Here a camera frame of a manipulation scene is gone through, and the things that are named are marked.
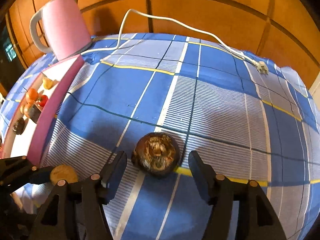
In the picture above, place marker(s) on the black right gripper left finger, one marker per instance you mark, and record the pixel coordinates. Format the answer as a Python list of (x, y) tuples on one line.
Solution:
[(75, 211)]

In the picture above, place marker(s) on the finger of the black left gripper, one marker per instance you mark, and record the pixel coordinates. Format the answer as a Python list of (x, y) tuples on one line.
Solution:
[(18, 171)]

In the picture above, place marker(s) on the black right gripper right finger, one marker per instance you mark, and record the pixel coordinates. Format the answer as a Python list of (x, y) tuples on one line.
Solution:
[(256, 216)]

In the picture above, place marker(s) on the dark brown mangosteen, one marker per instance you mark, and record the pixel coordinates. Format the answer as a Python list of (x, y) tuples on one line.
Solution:
[(19, 126)]

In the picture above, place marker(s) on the small eggplant slice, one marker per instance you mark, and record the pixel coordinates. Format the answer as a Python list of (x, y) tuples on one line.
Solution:
[(34, 113)]

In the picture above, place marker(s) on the orange tangerine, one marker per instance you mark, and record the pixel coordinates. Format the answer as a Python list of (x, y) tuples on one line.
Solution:
[(24, 109), (31, 95)]

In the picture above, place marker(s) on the red cherry tomato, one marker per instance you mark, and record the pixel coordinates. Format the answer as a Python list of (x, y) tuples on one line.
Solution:
[(42, 100)]

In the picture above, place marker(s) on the yellow banana piece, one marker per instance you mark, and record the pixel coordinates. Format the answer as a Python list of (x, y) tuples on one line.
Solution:
[(48, 83)]

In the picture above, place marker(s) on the beige round longan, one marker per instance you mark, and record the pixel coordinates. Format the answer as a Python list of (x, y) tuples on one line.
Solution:
[(63, 172)]

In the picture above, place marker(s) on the pink white tray box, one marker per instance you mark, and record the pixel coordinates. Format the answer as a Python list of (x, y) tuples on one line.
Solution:
[(31, 142)]

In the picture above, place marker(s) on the blue plaid tablecloth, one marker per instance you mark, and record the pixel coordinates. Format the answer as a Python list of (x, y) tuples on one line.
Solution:
[(245, 125)]

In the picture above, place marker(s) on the pink electric kettle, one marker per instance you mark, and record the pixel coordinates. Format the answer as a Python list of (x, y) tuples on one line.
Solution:
[(64, 28)]

